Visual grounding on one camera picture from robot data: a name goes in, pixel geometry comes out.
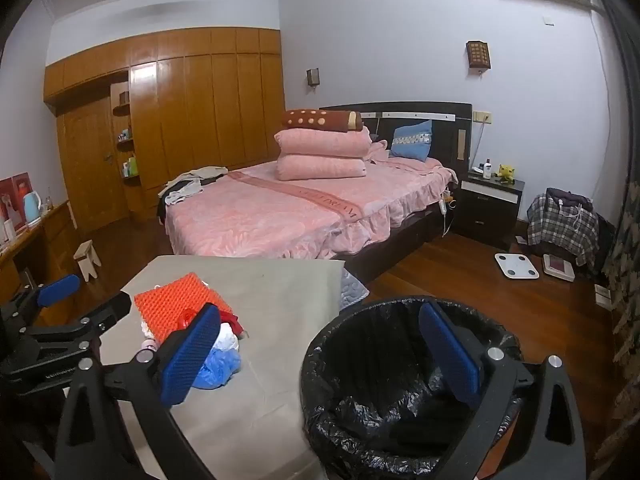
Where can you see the red box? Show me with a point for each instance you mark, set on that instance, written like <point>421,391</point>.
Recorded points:
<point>12,200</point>

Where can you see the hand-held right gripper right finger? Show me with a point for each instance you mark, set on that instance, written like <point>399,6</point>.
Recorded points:
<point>450,355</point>

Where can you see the plaid cloth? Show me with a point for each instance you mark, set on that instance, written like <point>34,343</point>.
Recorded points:
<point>560,230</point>

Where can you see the small wooden stool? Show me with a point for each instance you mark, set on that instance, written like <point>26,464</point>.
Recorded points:
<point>86,255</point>

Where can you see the white power strip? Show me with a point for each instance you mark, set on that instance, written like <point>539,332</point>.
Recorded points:
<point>443,208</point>

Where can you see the blue pillow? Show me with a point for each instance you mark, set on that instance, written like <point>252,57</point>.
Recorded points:
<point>411,141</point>

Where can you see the pile of clothes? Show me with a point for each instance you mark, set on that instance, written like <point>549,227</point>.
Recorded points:
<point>192,180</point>

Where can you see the light blue kettle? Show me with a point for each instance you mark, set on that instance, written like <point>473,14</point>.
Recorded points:
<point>32,208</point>

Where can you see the small white floor box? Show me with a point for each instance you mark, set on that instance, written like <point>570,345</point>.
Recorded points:
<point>602,295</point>

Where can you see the wooden desk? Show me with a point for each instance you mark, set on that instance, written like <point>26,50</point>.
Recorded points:
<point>35,245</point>

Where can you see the brown lattice wall lamp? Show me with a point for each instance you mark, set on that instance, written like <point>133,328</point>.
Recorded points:
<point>478,55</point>

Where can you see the wall power outlet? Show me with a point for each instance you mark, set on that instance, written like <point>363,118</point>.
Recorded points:
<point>482,117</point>

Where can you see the white foam net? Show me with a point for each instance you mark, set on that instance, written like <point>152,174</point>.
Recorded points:
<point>147,332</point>

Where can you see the dark nightstand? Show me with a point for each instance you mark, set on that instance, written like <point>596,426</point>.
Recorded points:
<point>487,210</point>

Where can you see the trash bin with black bag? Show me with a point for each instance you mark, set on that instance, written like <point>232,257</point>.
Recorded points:
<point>380,390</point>

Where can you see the white bathroom scale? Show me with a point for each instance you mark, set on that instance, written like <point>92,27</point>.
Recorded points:
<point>517,266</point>

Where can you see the grey quilted mat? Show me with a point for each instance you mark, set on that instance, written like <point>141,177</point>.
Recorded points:
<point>352,290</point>

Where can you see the white bottle with dark cap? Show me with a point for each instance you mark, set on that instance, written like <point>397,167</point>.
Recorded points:
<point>487,170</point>

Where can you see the scale with red panel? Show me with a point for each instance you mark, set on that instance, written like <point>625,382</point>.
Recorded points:
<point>557,266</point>

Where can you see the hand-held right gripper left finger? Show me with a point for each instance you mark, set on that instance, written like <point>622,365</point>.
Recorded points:
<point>187,360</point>

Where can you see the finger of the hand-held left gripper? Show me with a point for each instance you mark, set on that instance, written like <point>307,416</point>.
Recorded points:
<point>57,290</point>
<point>107,312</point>

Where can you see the blue plastic bag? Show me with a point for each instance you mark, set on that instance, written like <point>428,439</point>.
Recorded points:
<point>220,367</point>

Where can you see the brown dotted pillow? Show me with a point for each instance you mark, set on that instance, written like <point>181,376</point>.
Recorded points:
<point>320,120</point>

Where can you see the wooden wardrobe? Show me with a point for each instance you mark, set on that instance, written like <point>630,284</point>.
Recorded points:
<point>200,110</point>

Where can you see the patterned curtain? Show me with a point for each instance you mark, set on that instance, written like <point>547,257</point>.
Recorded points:
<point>625,285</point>

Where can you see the dark wooden bed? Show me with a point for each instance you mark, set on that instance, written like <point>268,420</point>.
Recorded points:
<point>445,130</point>

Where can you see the pink bed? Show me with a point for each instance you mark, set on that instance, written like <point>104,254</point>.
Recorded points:
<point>280,210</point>

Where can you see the white tissue wad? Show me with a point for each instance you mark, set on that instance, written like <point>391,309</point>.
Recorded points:
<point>227,340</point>

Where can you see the orange foam net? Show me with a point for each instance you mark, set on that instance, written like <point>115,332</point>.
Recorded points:
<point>165,310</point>

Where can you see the green bottles on shelf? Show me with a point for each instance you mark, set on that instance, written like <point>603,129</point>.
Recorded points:
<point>131,166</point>

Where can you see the small box on shelf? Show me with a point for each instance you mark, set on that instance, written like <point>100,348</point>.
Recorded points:
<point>123,97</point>

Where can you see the yellow plush toy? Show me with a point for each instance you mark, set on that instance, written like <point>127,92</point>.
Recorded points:
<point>506,172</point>

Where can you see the small dark wall lamp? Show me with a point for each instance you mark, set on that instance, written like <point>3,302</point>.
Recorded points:
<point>313,77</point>

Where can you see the wooden door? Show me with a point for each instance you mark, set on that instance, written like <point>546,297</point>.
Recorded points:
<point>87,170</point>

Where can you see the red cloth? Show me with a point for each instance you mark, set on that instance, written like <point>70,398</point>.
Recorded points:
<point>231,318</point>

